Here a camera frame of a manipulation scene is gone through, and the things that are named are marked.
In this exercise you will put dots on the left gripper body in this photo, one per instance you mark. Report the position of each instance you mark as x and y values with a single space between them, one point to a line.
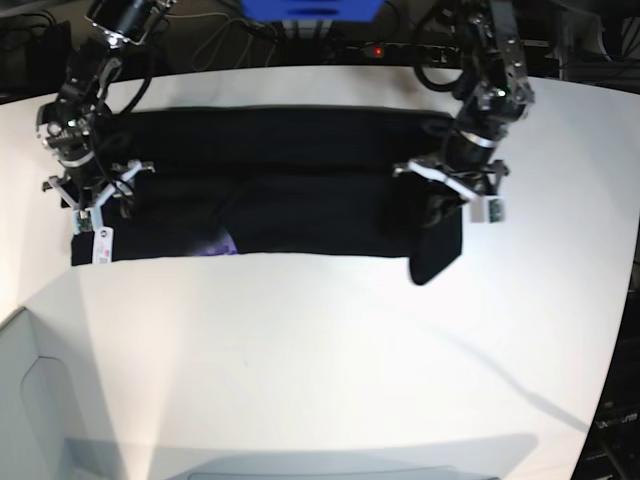
464 164

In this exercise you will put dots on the black T-shirt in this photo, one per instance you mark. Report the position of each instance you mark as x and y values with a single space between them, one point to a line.
308 180

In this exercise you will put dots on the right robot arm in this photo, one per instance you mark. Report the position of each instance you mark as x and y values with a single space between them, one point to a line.
67 126

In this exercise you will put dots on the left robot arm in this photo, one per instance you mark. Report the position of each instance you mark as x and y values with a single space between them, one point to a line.
495 92

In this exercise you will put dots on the black box on floor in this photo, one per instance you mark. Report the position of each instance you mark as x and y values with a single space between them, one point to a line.
34 52

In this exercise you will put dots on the black power strip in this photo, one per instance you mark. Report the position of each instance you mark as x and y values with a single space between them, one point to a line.
396 54

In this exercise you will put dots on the blue plastic bin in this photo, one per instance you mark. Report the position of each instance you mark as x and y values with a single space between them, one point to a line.
335 10

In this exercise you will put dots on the grey tray at table edge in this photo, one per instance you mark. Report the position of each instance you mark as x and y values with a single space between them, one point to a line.
55 421

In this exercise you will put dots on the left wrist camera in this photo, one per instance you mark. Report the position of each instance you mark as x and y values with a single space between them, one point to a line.
489 209

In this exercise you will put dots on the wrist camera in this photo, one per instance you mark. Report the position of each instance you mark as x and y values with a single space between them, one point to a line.
489 209
87 220

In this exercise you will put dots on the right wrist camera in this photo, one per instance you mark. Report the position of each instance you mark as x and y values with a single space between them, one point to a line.
87 220

